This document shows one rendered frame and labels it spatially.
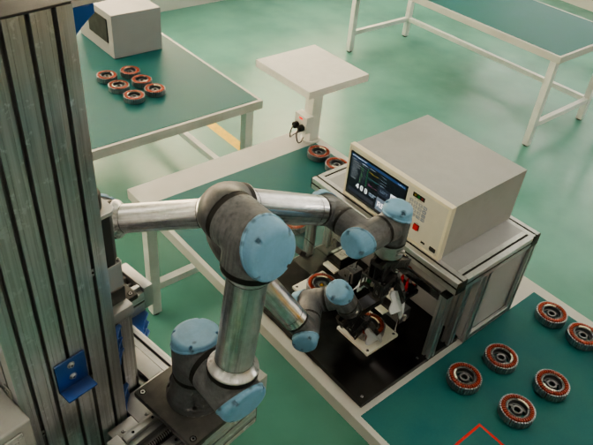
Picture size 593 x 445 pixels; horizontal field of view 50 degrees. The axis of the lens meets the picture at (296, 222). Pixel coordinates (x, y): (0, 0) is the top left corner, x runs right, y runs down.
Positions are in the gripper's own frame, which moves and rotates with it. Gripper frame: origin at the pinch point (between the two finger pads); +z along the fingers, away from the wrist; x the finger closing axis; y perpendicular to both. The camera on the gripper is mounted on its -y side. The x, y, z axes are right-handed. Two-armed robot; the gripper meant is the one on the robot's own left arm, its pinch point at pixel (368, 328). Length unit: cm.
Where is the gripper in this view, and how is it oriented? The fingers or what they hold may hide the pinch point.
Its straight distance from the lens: 222.3
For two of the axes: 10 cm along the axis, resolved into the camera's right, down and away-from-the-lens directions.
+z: 3.1, 5.0, 8.1
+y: -7.0, 6.9, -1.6
